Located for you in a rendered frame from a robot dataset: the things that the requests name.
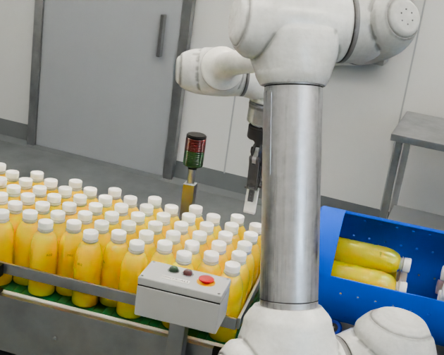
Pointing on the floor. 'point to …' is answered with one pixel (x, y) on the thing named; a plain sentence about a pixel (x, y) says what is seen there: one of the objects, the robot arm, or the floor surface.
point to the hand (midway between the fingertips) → (251, 200)
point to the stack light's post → (188, 195)
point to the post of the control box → (176, 339)
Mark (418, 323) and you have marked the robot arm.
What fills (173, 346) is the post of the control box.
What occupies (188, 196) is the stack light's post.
